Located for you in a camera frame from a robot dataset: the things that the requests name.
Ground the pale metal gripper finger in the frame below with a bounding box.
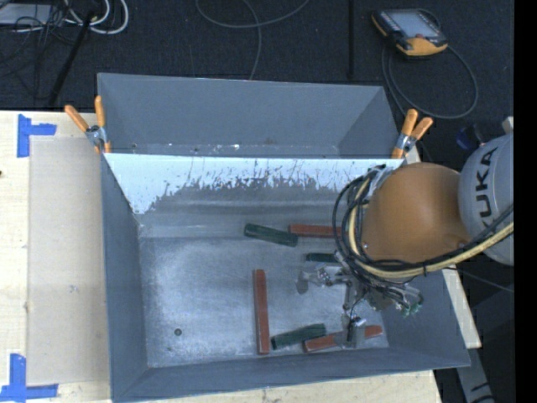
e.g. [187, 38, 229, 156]
[341, 285, 368, 349]
[295, 265, 350, 296]

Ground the red-brown flat block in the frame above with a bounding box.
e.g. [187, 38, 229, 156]
[288, 223, 343, 238]
[252, 269, 271, 356]
[302, 324, 384, 354]

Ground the grey metal bin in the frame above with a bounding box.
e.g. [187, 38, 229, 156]
[96, 72, 472, 403]

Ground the pale wood flat board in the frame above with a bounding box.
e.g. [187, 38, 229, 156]
[25, 135, 111, 388]

